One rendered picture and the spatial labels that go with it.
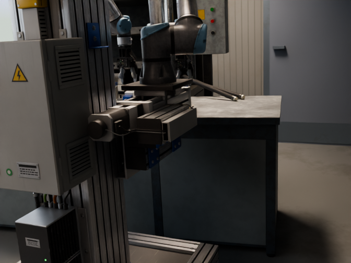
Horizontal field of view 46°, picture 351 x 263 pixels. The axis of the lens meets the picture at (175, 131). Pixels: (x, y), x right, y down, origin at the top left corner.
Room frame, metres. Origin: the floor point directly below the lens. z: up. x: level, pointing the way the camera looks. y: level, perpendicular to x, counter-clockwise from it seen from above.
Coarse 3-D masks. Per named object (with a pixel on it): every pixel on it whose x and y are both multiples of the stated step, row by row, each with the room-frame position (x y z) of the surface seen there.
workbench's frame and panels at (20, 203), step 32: (192, 128) 2.15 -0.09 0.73; (224, 128) 2.11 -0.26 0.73; (256, 128) 2.06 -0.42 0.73; (192, 160) 2.16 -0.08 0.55; (224, 160) 2.11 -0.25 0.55; (256, 160) 2.06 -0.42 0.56; (0, 192) 2.49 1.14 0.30; (128, 192) 2.26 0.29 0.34; (160, 192) 2.21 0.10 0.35; (192, 192) 2.16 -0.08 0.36; (224, 192) 2.11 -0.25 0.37; (256, 192) 2.07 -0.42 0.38; (0, 224) 2.51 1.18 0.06; (128, 224) 2.26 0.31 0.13; (160, 224) 2.21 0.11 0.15; (192, 224) 2.16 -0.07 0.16; (224, 224) 2.11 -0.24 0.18; (256, 224) 2.07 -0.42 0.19
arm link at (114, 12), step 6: (108, 0) 2.03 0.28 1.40; (114, 6) 2.05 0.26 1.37; (114, 12) 2.05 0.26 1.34; (120, 12) 2.09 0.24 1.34; (114, 18) 2.05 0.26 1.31; (120, 18) 2.07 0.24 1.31; (126, 18) 2.07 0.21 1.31; (114, 24) 2.06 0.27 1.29; (120, 24) 2.04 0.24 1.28; (126, 24) 2.06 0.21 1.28; (114, 30) 2.09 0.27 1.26; (120, 30) 2.05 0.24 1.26; (126, 30) 2.06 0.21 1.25
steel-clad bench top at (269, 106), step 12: (252, 96) 2.69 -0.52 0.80; (264, 96) 2.67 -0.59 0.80; (276, 96) 2.64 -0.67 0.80; (204, 108) 2.34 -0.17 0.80; (216, 108) 2.32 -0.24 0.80; (228, 108) 2.30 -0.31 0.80; (240, 108) 2.28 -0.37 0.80; (252, 108) 2.26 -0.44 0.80; (264, 108) 2.25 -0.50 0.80; (276, 108) 2.23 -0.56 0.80
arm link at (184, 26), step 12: (180, 0) 1.77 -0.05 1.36; (192, 0) 1.76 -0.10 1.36; (180, 12) 1.74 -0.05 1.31; (192, 12) 1.72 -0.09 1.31; (180, 24) 1.68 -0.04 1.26; (192, 24) 1.66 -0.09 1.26; (204, 24) 1.68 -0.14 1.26; (180, 36) 1.63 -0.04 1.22; (192, 36) 1.63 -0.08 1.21; (204, 36) 1.63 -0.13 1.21; (180, 48) 1.64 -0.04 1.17; (192, 48) 1.64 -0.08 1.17; (204, 48) 1.65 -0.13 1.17
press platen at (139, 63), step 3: (114, 57) 3.90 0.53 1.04; (117, 57) 3.87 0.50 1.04; (138, 57) 3.67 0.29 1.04; (141, 57) 3.65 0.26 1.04; (177, 57) 3.35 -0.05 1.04; (114, 60) 3.45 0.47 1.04; (138, 60) 3.27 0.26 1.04; (141, 60) 3.25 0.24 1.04; (114, 63) 3.16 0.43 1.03; (138, 63) 3.11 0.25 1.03; (141, 63) 3.10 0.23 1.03; (114, 66) 3.16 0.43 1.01; (138, 66) 3.11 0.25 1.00; (141, 66) 3.10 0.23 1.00
